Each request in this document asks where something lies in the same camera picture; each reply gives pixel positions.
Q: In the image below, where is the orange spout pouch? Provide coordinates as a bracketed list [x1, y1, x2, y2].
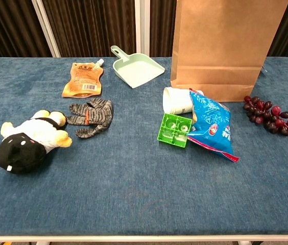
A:
[61, 58, 105, 99]

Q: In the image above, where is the white table frame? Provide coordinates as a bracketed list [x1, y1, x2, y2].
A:
[0, 234, 288, 245]

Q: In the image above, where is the mint green plastic dustpan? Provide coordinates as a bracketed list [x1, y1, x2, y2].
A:
[110, 45, 165, 89]

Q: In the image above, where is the blue snack packet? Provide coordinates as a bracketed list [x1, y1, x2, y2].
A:
[186, 88, 240, 163]

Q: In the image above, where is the grey striped knit glove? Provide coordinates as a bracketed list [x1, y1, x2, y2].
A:
[66, 97, 114, 139]

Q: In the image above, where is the white partition frame post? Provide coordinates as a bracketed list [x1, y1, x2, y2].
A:
[134, 0, 151, 57]
[31, 0, 62, 58]

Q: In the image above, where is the purple grape bunch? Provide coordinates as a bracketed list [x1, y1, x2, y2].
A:
[243, 95, 288, 137]

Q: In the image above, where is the blue fabric table cover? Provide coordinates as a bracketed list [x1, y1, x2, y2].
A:
[0, 56, 288, 237]

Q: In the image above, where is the brown paper bag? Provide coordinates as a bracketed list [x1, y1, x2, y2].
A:
[170, 0, 288, 103]

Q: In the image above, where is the green plastic building block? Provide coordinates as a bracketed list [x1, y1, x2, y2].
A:
[156, 113, 194, 150]

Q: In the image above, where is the black white plush dog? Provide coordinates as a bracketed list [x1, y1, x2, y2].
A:
[0, 109, 73, 175]

